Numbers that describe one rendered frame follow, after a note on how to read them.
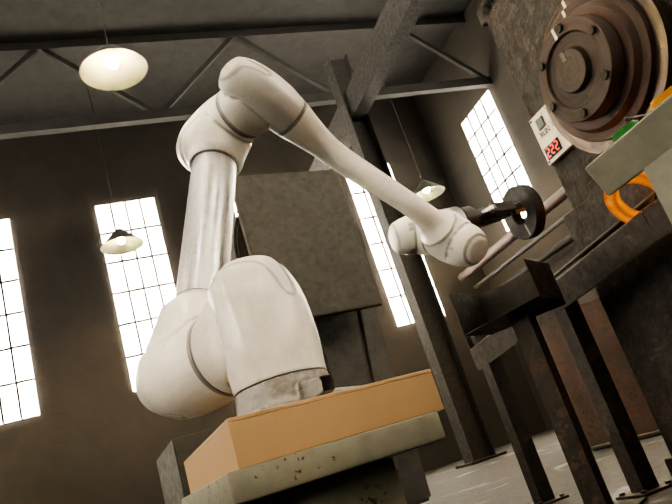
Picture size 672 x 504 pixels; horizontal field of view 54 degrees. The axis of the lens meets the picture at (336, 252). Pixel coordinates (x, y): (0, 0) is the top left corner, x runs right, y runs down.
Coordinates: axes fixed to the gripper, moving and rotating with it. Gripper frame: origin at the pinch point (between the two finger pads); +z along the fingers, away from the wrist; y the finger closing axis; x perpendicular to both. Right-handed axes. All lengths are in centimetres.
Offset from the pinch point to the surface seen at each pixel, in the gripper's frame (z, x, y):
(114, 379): -85, 213, -975
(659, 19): 25, 22, 47
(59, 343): -152, 296, -975
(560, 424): -3, -58, -23
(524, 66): 42, 55, -16
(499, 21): 43, 77, -17
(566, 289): 22.0, -22.2, -24.2
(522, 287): 10.9, -16.5, -29.4
